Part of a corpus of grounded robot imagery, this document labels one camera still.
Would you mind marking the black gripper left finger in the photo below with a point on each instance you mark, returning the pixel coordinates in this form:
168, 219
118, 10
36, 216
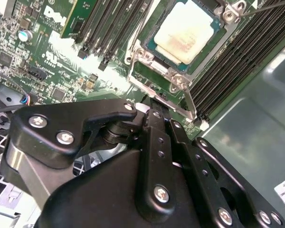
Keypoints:
50, 142

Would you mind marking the thin metal locking lever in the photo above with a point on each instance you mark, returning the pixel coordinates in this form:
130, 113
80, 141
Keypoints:
137, 35
263, 9

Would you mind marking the metal socket cover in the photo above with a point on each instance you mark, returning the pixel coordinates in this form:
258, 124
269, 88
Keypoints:
191, 104

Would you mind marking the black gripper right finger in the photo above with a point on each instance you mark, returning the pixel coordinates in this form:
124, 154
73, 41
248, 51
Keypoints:
204, 180

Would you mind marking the silver topped CPU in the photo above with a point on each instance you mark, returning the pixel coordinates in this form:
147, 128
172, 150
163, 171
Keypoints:
183, 31

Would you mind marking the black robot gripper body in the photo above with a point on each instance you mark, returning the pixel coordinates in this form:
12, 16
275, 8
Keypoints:
97, 202

